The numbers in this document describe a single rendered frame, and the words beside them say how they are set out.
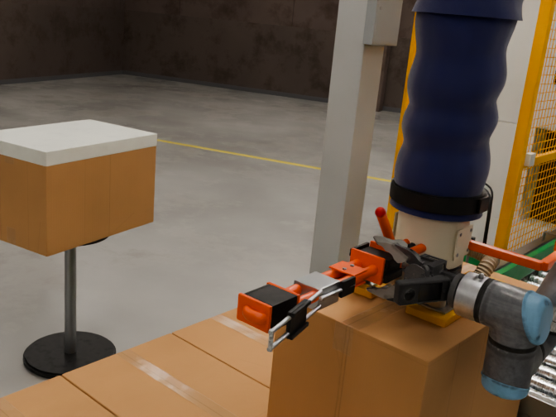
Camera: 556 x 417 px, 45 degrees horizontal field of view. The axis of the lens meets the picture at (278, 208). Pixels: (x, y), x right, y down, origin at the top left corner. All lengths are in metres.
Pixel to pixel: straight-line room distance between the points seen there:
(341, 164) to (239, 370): 1.29
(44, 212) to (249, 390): 1.08
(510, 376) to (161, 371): 1.05
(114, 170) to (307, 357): 1.47
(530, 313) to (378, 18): 1.84
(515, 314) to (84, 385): 1.18
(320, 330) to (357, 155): 1.62
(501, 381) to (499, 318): 0.13
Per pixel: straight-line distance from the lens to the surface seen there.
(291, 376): 1.62
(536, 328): 1.30
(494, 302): 1.31
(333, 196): 3.07
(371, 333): 1.44
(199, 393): 1.93
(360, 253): 1.43
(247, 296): 1.17
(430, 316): 1.53
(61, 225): 2.64
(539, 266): 1.62
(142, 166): 2.90
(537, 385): 2.29
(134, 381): 1.98
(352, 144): 2.98
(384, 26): 2.95
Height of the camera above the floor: 1.58
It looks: 17 degrees down
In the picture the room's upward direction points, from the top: 5 degrees clockwise
